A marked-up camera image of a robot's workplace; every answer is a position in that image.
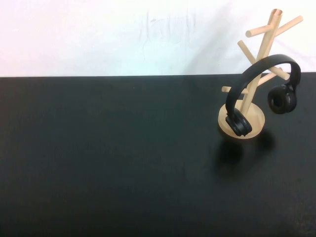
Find black over-ear headphones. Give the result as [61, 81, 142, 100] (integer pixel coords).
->
[225, 53, 302, 137]

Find wooden tree-shaped headphone stand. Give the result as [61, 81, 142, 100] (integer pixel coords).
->
[217, 8, 304, 141]

